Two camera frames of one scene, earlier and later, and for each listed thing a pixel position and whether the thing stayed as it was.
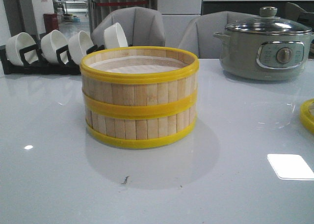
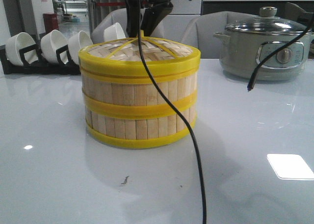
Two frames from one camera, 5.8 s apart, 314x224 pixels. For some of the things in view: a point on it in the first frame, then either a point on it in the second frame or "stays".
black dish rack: x=33 y=64 stays
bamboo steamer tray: x=139 y=82 stays
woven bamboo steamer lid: x=306 y=114 to x=161 y=57
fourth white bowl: x=115 y=37 stays
